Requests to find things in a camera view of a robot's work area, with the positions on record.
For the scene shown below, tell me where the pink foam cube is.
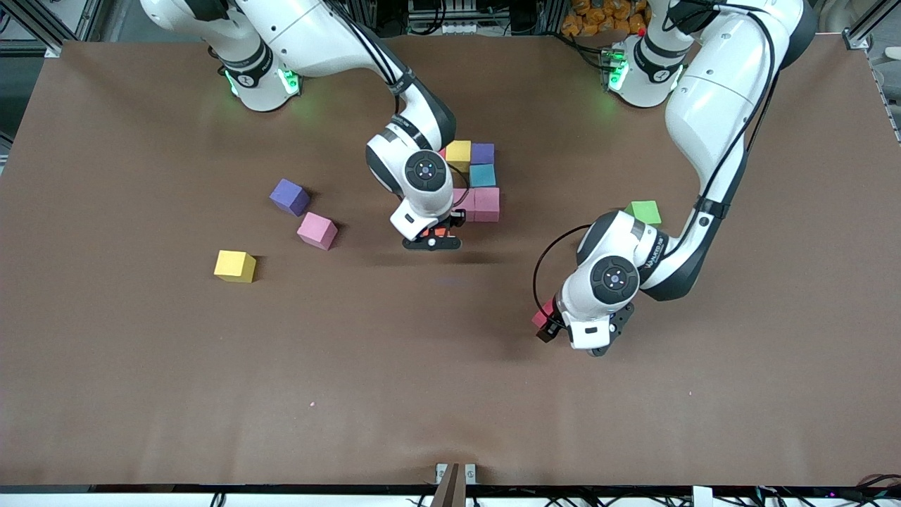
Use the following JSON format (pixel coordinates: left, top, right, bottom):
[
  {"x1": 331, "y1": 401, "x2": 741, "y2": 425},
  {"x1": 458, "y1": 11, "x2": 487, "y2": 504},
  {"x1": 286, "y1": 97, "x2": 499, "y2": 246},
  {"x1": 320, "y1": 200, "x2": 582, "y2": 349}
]
[
  {"x1": 296, "y1": 212, "x2": 339, "y2": 251},
  {"x1": 473, "y1": 187, "x2": 500, "y2": 223},
  {"x1": 450, "y1": 187, "x2": 477, "y2": 223}
]

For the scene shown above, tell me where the brown paper table cover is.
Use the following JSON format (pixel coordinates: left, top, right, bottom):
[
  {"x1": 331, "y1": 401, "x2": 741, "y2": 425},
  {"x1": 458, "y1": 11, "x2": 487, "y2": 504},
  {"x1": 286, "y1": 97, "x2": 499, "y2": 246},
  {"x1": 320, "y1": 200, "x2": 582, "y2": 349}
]
[{"x1": 0, "y1": 32, "x2": 901, "y2": 488}]

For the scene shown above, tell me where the green foam cube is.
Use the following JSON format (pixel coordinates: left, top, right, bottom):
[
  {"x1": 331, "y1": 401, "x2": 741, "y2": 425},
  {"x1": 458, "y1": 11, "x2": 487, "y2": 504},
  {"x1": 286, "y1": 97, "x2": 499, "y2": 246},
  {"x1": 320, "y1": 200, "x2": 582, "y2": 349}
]
[{"x1": 625, "y1": 200, "x2": 662, "y2": 226}]

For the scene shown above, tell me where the grey electronics unit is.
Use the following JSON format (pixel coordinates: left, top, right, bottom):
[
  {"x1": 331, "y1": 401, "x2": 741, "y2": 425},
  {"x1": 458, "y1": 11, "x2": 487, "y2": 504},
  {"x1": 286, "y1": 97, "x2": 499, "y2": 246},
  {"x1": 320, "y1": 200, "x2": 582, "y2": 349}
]
[{"x1": 407, "y1": 0, "x2": 493, "y2": 36}]

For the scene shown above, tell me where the orange snack bag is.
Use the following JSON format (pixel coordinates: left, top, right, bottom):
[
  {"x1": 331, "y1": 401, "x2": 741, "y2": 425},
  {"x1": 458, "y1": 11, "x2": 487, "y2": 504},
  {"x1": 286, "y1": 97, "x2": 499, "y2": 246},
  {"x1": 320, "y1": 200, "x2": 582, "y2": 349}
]
[{"x1": 561, "y1": 0, "x2": 652, "y2": 37}]

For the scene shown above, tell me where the black camera cable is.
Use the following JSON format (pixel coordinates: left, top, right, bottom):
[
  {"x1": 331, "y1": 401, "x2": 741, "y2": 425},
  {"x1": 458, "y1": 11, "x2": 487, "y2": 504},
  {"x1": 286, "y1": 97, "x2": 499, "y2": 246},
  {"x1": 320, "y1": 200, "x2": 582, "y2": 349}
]
[{"x1": 532, "y1": 224, "x2": 593, "y2": 325}]

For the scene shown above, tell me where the metal clamp bracket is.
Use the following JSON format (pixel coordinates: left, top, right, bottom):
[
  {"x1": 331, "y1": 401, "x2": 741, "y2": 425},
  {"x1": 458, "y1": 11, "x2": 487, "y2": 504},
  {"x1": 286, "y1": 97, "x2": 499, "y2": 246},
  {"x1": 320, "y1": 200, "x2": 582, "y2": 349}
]
[{"x1": 431, "y1": 463, "x2": 477, "y2": 507}]

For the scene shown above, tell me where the aluminium frame profile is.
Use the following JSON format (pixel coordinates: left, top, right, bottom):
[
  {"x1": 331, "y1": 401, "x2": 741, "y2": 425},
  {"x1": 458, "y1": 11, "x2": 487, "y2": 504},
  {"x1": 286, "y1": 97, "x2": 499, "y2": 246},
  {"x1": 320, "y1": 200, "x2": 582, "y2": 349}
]
[
  {"x1": 7, "y1": 0, "x2": 106, "y2": 57},
  {"x1": 843, "y1": 0, "x2": 901, "y2": 51}
]

